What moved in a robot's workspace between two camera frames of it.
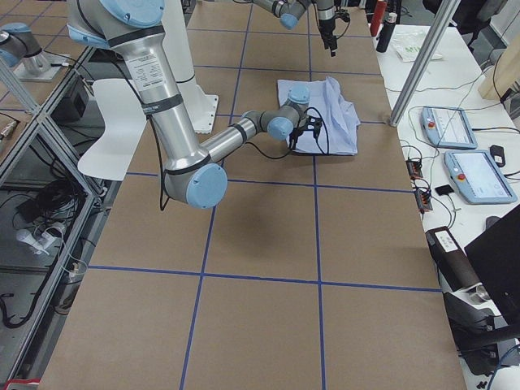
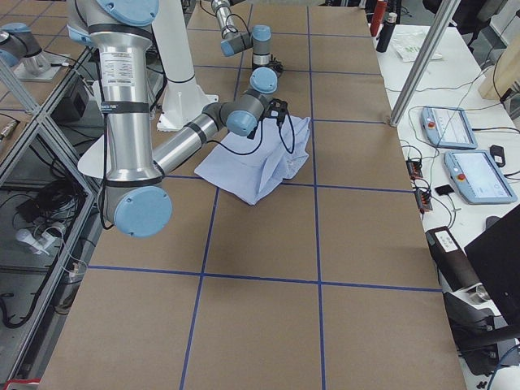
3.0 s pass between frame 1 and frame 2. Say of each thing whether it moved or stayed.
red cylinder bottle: stayed
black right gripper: moved
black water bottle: stayed
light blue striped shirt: moved
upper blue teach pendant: stayed
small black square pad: stayed
